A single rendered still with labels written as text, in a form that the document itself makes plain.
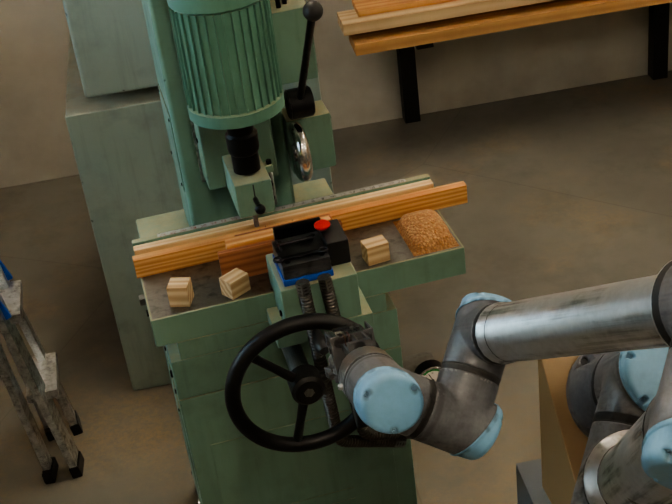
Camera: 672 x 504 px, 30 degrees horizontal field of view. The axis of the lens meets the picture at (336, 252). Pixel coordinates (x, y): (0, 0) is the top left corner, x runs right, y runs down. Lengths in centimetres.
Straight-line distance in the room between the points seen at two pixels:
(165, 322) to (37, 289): 197
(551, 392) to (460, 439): 36
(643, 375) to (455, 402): 29
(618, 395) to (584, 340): 36
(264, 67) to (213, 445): 75
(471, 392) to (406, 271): 58
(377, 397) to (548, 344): 26
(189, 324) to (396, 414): 65
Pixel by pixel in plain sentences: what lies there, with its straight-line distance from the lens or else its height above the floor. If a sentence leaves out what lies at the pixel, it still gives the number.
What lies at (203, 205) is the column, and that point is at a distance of 258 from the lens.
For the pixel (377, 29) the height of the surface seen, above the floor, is 58.
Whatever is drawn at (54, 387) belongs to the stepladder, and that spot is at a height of 27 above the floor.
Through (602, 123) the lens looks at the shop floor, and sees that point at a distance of 481.
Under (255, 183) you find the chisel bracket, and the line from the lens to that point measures 232.
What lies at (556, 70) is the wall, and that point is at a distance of 504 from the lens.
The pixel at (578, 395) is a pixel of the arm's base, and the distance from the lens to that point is 211.
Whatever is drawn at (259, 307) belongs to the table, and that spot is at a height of 87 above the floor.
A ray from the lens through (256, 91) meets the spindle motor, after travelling 221.
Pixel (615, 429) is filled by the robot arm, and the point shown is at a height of 91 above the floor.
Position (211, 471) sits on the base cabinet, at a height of 52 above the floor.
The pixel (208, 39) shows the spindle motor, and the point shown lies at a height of 137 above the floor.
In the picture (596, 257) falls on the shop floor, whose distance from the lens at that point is 400.
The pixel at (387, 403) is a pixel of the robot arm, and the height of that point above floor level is 105.
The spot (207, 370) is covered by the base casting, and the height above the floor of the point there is 76.
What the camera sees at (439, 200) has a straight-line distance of 249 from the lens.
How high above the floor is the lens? 215
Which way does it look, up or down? 32 degrees down
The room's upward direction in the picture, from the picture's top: 8 degrees counter-clockwise
